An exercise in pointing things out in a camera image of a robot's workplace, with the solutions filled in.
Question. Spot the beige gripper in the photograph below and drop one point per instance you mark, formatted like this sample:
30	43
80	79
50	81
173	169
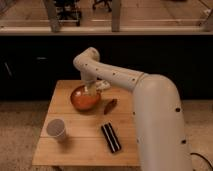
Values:
90	89

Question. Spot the clear plastic bottle white cap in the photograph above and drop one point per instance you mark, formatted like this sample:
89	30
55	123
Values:
100	86

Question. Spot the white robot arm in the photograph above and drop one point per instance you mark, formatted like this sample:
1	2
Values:
157	112

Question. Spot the orange ceramic bowl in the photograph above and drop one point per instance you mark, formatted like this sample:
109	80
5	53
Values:
82	101

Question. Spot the brown sausage-shaped object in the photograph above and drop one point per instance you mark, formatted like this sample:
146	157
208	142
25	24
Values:
110	105

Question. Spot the wooden table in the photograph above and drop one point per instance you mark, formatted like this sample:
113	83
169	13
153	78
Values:
86	144

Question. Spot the white paper cup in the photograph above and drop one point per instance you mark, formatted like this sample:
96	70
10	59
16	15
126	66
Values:
56	129

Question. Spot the black striped rectangular case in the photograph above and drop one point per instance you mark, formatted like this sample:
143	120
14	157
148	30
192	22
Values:
111	138

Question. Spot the black office chair left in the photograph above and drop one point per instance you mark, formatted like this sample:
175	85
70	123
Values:
68	9

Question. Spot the grey metal post left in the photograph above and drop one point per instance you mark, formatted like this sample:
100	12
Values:
52	15

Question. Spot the grey metal post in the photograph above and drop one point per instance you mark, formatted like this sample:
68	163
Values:
115	24
206	20
52	15

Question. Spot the grey metal post centre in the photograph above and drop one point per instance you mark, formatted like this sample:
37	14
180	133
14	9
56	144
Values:
115	24

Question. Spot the grey metal post right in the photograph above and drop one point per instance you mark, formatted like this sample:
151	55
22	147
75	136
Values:
206	20

